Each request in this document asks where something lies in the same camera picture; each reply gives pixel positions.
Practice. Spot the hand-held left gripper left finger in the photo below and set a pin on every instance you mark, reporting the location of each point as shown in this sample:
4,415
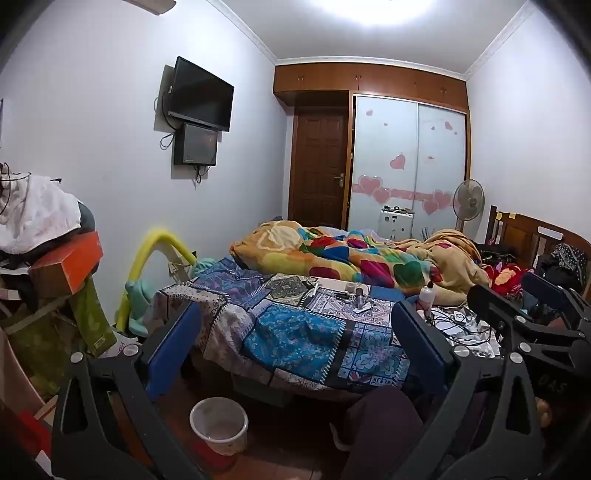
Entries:
173,350

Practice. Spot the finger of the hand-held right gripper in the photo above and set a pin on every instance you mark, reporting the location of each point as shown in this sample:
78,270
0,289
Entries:
549,287
505,323

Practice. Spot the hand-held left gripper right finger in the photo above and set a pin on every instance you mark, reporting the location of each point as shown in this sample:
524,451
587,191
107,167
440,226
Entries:
422,341

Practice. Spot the white plastic waste bin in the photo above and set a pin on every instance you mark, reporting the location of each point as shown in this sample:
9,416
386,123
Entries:
217,424

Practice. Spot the person's right hand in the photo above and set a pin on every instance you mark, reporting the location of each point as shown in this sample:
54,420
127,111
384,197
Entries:
546,412

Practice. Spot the dark patterned clothing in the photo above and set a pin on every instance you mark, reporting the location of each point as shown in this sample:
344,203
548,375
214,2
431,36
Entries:
565,258

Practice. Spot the red cloth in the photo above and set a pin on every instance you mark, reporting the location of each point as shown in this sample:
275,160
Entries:
508,274

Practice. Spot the white pump bottle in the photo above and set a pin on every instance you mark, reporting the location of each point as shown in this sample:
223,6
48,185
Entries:
427,295

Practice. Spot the white plastic bag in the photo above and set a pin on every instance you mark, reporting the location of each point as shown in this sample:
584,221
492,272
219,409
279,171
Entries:
122,347

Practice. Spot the wooden bed headboard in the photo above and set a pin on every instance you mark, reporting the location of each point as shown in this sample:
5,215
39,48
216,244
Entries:
526,235

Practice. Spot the teal cloth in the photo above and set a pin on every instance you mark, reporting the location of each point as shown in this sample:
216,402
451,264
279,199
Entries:
138,304

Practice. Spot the green patterned bag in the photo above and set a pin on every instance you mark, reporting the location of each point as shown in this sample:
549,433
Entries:
87,318

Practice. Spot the black marker pen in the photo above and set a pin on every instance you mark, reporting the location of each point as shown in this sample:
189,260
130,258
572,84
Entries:
340,297

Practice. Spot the yellow foam tube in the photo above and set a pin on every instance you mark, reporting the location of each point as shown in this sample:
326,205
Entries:
138,258

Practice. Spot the person's leg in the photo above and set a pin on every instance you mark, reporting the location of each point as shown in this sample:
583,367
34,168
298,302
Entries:
383,434

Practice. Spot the small white cabinet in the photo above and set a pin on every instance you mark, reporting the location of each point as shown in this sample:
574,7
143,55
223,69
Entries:
395,226

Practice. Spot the standing electric fan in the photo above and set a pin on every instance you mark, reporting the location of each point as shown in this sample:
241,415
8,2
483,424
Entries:
468,198

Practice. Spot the white pen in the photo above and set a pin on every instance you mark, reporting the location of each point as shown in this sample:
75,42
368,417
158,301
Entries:
309,295

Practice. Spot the colourful heart print blanket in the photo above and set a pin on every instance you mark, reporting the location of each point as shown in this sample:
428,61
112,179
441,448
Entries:
332,258

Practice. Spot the blue patchwork bedspread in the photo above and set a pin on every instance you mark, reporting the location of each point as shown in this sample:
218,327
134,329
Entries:
295,332

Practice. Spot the small black object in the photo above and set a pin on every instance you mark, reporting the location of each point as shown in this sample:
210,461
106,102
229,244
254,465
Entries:
304,282

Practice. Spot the orange cardboard box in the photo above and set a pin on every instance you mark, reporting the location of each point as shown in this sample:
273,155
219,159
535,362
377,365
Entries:
69,263

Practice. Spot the grey cloth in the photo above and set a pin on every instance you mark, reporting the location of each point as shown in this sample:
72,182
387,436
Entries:
87,217

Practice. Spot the red box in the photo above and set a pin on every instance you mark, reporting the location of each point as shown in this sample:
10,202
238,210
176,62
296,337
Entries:
25,434

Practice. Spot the frosted sliding door wardrobe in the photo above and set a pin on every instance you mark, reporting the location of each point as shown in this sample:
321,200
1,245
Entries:
406,152

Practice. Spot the white cloth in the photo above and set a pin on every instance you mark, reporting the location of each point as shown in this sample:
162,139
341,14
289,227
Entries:
41,207

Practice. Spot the brown wooden door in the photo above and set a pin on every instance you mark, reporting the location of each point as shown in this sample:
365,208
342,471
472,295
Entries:
318,161

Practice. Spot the wooden overhead cabinet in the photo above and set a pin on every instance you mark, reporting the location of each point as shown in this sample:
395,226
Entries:
369,78

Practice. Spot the air conditioner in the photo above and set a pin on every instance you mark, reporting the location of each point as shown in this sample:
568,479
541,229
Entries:
147,3

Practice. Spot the black wall television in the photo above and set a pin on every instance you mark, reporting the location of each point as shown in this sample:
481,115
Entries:
201,94

